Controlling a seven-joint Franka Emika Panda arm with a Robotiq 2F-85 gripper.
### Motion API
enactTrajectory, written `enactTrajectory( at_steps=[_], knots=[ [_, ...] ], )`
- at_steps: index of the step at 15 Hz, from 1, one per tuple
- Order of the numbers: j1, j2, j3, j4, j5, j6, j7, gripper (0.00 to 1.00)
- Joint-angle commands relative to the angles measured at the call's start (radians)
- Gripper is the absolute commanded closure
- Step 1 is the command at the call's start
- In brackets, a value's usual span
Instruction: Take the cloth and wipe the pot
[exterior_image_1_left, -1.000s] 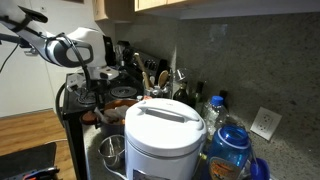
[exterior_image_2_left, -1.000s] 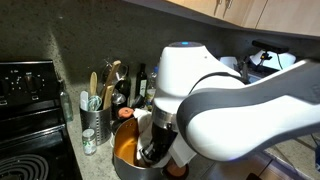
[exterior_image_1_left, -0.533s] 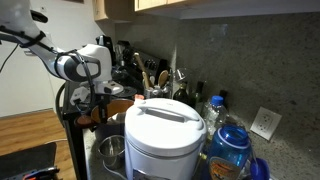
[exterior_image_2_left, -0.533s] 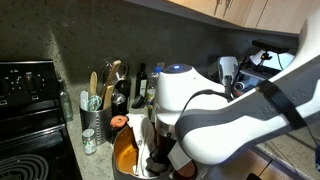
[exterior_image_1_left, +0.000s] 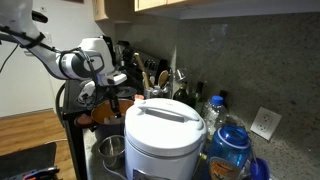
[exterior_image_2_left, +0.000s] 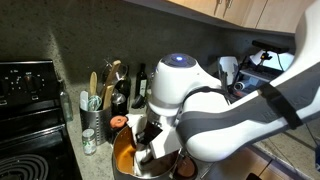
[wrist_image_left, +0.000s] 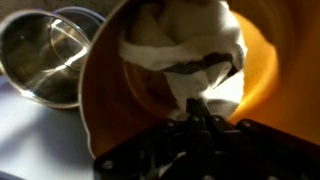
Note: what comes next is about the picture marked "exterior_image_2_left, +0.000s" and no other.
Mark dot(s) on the clear glass bottle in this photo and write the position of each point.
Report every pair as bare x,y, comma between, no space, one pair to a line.
66,105

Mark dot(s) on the black electric stove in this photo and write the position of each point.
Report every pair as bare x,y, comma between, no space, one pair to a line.
30,126

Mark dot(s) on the wooden spoon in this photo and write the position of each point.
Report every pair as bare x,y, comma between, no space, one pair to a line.
93,83

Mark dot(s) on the dark olive oil bottle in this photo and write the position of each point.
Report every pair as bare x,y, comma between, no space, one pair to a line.
141,81

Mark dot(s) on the white paper towel roll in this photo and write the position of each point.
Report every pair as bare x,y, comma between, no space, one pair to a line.
228,68

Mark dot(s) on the wine glass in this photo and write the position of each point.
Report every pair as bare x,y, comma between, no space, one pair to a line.
122,70

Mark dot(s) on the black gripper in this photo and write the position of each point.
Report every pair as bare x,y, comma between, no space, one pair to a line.
150,132

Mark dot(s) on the small glass spice jar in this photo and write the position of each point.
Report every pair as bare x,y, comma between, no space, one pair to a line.
89,143

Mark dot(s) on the teal whisk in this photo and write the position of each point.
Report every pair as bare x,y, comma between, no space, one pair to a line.
94,103

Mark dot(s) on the short wooden spatula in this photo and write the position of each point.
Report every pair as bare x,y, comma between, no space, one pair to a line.
108,96

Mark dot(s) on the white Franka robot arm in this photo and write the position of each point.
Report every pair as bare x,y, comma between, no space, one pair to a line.
233,130

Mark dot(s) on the perforated steel utensil holder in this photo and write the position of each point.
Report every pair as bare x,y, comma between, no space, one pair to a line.
96,125

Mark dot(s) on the wooden board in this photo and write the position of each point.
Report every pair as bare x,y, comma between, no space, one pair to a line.
240,168

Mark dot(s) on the wooden wall cabinet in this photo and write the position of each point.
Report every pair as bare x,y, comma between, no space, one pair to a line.
233,11

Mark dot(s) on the white plastic spatula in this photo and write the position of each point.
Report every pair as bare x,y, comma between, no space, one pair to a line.
84,100

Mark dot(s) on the black camera on stand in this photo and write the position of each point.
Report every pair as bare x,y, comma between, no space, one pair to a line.
270,46

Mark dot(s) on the dark pepper mill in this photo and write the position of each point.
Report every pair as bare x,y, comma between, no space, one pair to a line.
124,88

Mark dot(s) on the toaster oven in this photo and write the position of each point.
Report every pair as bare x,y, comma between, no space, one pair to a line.
253,80

